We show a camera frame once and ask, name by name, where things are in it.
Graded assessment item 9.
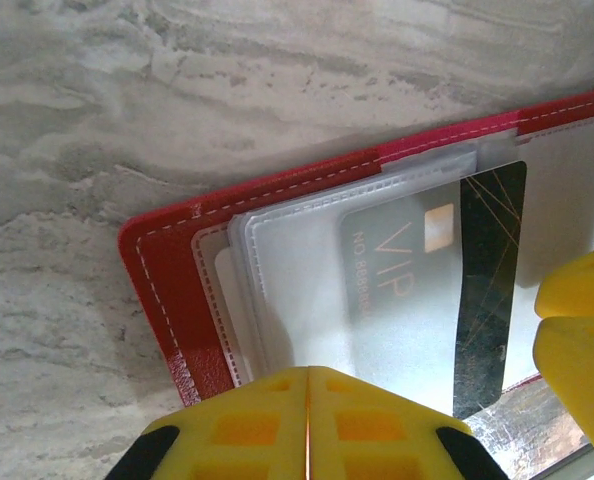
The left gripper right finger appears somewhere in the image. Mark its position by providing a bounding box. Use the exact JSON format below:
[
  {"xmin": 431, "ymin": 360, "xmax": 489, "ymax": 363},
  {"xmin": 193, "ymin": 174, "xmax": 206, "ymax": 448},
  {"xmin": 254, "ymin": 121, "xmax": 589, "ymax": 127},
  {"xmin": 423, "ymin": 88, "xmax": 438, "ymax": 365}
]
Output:
[{"xmin": 307, "ymin": 367, "xmax": 511, "ymax": 480}]

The red card holder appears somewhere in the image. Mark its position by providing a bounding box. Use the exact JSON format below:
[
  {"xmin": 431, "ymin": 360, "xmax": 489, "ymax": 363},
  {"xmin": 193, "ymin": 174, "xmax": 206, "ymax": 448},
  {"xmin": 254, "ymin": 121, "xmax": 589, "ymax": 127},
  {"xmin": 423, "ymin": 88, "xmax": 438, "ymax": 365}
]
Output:
[{"xmin": 117, "ymin": 84, "xmax": 594, "ymax": 406}]

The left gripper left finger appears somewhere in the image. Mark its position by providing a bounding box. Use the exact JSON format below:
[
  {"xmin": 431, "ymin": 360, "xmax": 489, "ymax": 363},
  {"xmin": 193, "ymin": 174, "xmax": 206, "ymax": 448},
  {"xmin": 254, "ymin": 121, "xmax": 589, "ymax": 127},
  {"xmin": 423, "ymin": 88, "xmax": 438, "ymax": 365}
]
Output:
[{"xmin": 104, "ymin": 367, "xmax": 309, "ymax": 480}]

